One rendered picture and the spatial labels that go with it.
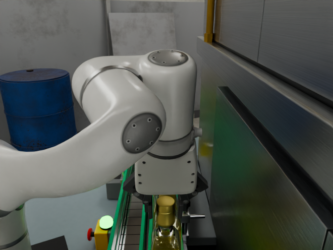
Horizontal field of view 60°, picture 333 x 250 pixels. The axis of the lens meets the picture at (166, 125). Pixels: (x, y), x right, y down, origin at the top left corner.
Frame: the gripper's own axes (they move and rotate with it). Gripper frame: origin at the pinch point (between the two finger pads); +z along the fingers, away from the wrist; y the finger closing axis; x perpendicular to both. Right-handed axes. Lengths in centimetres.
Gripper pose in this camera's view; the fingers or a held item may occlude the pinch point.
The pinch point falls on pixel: (165, 206)
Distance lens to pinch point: 54.4
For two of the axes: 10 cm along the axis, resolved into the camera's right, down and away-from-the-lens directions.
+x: 0.3, 5.9, -8.1
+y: -10.0, 0.1, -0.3
